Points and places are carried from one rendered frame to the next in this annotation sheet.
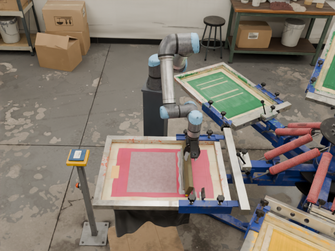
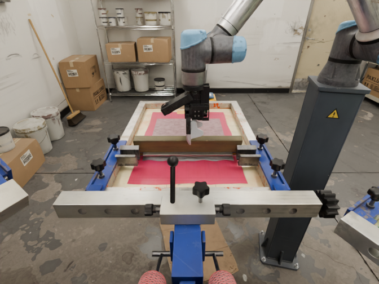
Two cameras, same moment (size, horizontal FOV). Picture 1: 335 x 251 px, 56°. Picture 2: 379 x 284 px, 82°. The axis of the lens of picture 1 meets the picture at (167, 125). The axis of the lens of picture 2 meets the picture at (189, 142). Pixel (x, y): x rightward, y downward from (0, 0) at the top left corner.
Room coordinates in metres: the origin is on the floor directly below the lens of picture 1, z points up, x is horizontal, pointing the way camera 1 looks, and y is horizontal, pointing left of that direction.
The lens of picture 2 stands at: (1.37, -0.84, 1.46)
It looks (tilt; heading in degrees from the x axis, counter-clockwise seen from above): 31 degrees down; 92
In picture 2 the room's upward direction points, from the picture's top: straight up
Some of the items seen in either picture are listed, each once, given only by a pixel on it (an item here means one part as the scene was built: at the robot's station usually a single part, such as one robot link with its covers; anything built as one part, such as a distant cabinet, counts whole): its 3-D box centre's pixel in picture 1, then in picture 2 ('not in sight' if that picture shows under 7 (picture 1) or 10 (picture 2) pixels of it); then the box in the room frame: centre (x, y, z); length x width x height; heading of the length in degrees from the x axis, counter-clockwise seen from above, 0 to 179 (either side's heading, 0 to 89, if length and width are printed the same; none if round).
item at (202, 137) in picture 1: (197, 140); (265, 167); (1.63, -0.21, 0.98); 0.30 x 0.05 x 0.07; 92
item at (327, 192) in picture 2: (226, 129); (320, 203); (1.71, -0.42, 1.02); 0.07 x 0.06 x 0.07; 92
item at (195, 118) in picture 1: (195, 121); (194, 50); (1.37, -0.15, 1.36); 0.09 x 0.08 x 0.11; 11
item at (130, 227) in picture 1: (153, 218); not in sight; (1.13, 0.07, 0.74); 0.46 x 0.04 x 0.42; 92
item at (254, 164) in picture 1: (251, 166); (187, 242); (1.36, -0.54, 1.02); 0.17 x 0.06 x 0.05; 92
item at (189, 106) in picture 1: (188, 110); (224, 49); (1.46, -0.12, 1.36); 0.11 x 0.11 x 0.08; 11
